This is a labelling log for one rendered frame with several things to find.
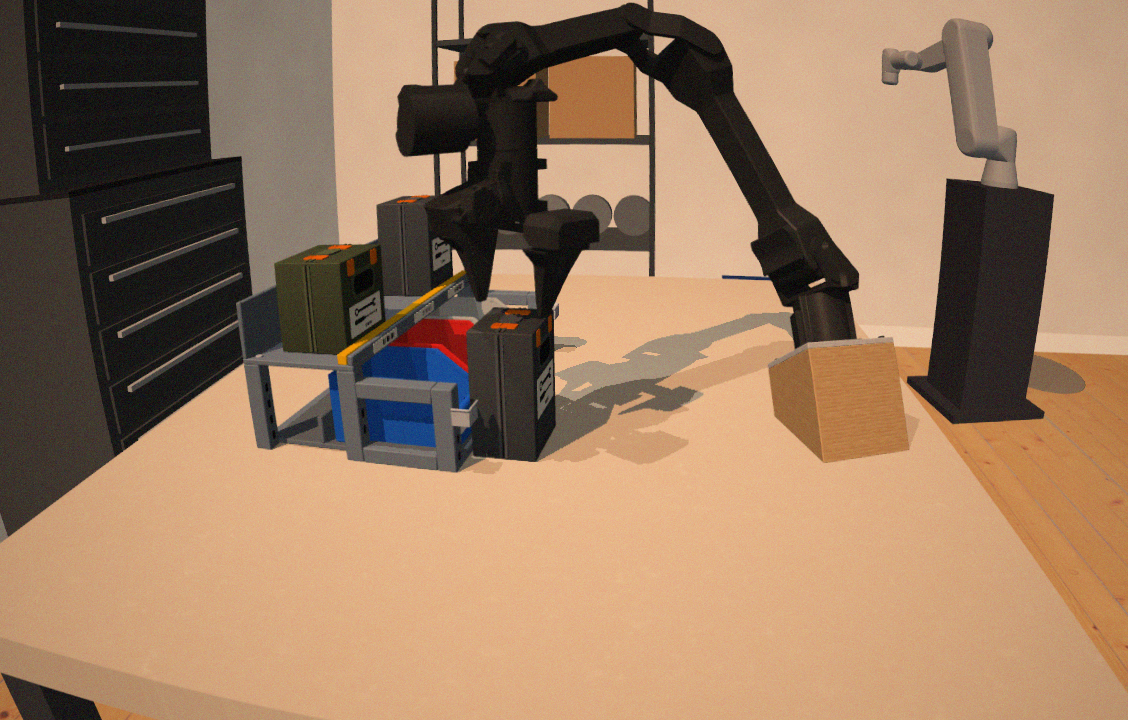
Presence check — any red open bin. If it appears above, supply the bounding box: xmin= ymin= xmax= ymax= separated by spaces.
xmin=388 ymin=319 xmax=474 ymax=374

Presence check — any blue bin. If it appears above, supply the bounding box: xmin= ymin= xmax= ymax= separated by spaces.
xmin=328 ymin=346 xmax=470 ymax=447

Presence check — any yellow flat bar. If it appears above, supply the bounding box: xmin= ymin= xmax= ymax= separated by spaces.
xmin=337 ymin=271 xmax=466 ymax=365

